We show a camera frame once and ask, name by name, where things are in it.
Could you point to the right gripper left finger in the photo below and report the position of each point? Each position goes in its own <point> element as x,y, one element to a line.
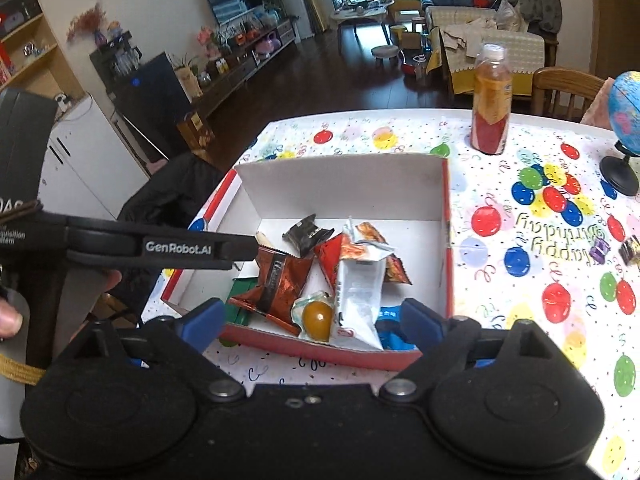
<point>178,345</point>

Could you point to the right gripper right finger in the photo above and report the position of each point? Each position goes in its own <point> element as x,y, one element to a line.
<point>445,344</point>

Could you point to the white noodle snack packet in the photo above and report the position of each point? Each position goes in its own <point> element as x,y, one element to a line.
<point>357,301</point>

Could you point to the brown foil snack packet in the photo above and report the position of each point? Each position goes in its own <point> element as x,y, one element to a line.
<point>280,282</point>

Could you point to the cream stick snack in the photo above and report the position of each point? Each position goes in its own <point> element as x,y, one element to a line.
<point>263,240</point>

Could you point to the yellow jelly cup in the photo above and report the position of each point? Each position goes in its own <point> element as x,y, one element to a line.
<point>313,314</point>

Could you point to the red fried snack bag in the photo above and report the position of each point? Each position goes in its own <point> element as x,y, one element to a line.
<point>362,243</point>

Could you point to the black snack packet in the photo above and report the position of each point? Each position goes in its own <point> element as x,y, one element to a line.
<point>305,235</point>

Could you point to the purple candy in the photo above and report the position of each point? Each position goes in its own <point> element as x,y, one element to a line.
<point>599,250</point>

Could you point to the dark brown candy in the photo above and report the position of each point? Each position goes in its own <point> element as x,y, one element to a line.
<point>630,251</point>

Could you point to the white cabinet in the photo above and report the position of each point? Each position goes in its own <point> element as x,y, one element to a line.
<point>87,170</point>

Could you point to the black jacket on chair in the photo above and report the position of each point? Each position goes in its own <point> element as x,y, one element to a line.
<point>172,197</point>

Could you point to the balloon birthday tablecloth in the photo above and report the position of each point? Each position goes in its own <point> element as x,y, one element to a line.
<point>551,389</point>

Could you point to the red white cardboard box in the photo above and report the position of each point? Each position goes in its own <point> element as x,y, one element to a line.
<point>405,196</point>

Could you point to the orange juice bottle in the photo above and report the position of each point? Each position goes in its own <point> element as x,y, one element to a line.
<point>492,100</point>

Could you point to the wooden chair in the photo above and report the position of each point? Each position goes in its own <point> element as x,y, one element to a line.
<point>562,93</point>

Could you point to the small blue globe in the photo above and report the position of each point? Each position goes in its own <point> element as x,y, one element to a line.
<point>623,113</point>

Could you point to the small round stool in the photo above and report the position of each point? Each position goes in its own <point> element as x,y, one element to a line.
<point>388,53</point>

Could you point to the sofa with yellow cover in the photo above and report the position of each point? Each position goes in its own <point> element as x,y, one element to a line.
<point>457,31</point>

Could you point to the tv cabinet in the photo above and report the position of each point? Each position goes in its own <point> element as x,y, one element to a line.
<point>229,73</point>

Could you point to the coffee table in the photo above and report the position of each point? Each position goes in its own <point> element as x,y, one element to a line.
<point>355,17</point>

